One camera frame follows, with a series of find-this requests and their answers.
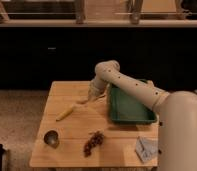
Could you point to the wooden shelf rail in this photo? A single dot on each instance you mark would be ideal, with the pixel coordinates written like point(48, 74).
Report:
point(98, 13)

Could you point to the folded grey cloth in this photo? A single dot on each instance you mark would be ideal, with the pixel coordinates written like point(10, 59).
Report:
point(146, 149)

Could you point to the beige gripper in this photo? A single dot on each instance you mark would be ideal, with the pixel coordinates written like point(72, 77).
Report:
point(94, 93)

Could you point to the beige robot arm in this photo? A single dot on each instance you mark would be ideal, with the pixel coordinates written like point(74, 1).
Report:
point(177, 132)

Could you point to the small metal cup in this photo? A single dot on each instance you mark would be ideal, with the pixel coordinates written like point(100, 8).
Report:
point(51, 138)

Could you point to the dark red grape bunch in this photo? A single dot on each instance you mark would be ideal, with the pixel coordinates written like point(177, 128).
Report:
point(96, 139)

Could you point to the green plastic tray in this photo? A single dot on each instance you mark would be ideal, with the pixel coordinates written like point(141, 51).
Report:
point(125, 109)

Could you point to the wooden table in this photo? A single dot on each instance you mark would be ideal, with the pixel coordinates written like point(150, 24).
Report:
point(117, 149)

